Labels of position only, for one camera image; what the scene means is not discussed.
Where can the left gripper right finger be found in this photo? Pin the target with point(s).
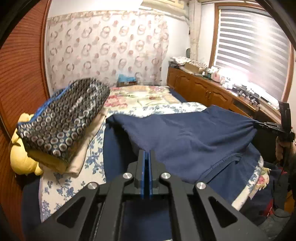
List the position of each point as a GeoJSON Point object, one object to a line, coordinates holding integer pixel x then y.
{"type": "Point", "coordinates": [196, 211]}

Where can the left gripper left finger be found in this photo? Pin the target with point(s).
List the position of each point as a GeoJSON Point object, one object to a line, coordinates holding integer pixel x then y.
{"type": "Point", "coordinates": [96, 211]}

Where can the navy blue t-shirt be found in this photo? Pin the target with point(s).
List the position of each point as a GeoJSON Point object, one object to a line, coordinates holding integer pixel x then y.
{"type": "Point", "coordinates": [213, 146]}

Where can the right hand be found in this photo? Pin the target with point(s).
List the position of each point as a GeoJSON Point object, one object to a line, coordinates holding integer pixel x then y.
{"type": "Point", "coordinates": [288, 147]}

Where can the blue floral white quilt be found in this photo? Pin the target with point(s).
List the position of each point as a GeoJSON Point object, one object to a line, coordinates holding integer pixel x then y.
{"type": "Point", "coordinates": [55, 189]}

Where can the beige folded cloth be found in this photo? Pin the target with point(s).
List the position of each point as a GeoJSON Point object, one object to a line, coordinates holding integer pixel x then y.
{"type": "Point", "coordinates": [77, 161]}

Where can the striped window blind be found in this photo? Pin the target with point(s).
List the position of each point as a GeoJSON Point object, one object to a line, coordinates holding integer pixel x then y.
{"type": "Point", "coordinates": [252, 44]}

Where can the yellow cushion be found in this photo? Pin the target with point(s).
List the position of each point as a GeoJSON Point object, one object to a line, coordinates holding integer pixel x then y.
{"type": "Point", "coordinates": [21, 164]}

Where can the dark circle-patterned pillow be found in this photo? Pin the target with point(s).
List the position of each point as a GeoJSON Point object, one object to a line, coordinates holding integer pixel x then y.
{"type": "Point", "coordinates": [57, 127]}

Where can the long wooden cabinet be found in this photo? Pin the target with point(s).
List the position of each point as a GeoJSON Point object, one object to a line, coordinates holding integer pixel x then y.
{"type": "Point", "coordinates": [207, 92]}

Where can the open cardboard box on cabinet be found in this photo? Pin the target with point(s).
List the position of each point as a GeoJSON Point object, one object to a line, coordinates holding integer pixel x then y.
{"type": "Point", "coordinates": [195, 66]}

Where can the navy blue bed sheet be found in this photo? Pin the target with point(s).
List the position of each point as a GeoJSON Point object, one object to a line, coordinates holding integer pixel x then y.
{"type": "Point", "coordinates": [176, 95]}

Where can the red floral cream blanket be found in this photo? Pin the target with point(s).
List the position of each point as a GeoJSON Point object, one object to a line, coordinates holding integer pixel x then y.
{"type": "Point", "coordinates": [139, 96]}

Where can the cardboard box with blue items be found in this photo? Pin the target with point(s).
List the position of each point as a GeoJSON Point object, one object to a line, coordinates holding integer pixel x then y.
{"type": "Point", "coordinates": [124, 80]}

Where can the brown wooden wardrobe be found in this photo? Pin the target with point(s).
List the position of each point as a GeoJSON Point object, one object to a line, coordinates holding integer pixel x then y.
{"type": "Point", "coordinates": [23, 88]}

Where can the beige side curtain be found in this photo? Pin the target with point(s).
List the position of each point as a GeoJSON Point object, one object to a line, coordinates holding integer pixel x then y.
{"type": "Point", "coordinates": [195, 27]}

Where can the circle-patterned sheer curtain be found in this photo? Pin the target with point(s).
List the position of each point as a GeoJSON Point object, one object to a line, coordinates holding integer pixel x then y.
{"type": "Point", "coordinates": [105, 45]}

